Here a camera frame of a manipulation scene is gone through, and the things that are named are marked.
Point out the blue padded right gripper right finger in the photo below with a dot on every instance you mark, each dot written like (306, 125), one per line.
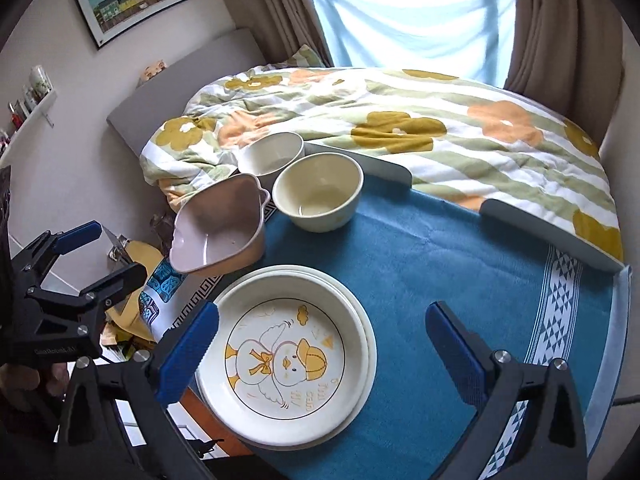
(466, 356)

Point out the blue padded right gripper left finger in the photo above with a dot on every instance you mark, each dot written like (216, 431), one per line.
(180, 351)

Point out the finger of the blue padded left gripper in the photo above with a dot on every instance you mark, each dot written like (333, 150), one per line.
(116, 287)
(76, 238)

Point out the duck pattern cream plate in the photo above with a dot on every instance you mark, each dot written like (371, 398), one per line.
(282, 354)

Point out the pink square bowl with handles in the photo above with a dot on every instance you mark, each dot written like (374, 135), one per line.
(221, 229)

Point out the cream round bowl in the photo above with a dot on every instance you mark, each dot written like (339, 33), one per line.
(267, 157)
(319, 193)

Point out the left hand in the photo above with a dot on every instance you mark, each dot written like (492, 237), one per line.
(17, 380)

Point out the blue patterned tablecloth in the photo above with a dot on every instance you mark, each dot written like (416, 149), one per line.
(419, 340)

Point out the grey bed headboard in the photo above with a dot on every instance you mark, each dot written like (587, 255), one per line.
(164, 96)

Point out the black curved stand pole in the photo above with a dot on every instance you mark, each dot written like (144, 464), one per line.
(627, 400)

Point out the orange plush toy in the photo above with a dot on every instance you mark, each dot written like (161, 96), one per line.
(151, 71)

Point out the floral striped duvet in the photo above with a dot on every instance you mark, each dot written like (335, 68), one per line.
(461, 140)

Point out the green patterned pillow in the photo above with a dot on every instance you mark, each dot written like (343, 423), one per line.
(304, 57)

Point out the brown left curtain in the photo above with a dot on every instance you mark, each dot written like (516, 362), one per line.
(281, 27)

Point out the brown curtain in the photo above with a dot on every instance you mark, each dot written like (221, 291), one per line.
(281, 27)
(568, 56)

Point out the light blue window cloth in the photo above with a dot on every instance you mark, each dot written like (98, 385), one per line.
(467, 38)

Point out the brown right curtain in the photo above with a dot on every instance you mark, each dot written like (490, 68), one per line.
(568, 56)

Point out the white wall shelf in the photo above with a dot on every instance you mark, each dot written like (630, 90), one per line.
(38, 97)

